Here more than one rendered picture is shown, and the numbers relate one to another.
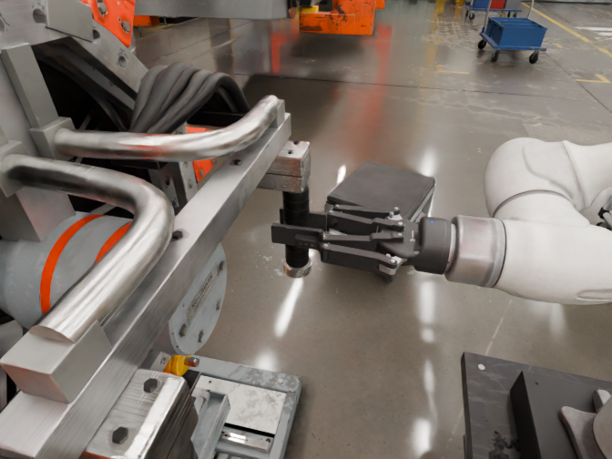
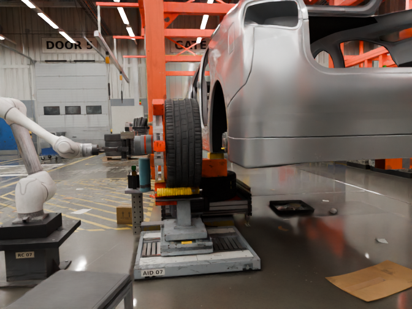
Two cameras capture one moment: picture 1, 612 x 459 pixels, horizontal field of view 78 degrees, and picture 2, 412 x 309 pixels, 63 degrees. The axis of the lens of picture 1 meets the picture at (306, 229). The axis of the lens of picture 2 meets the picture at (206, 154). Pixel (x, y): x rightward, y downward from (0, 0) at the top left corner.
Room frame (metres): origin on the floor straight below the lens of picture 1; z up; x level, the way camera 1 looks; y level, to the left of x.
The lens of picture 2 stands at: (2.77, -0.26, 0.96)
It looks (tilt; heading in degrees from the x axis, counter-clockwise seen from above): 4 degrees down; 160
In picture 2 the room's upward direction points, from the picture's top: 1 degrees counter-clockwise
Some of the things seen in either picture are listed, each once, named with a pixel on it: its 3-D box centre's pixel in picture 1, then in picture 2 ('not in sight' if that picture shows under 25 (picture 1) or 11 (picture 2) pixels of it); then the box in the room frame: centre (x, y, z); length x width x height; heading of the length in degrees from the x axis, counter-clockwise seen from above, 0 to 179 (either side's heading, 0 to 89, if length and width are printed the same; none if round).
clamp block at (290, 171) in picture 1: (272, 163); (127, 134); (0.44, 0.04, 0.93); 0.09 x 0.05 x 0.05; 77
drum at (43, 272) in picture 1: (118, 280); (148, 144); (0.31, 0.21, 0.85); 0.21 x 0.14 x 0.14; 77
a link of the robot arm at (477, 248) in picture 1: (468, 249); (87, 149); (0.38, -0.21, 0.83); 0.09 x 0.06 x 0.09; 167
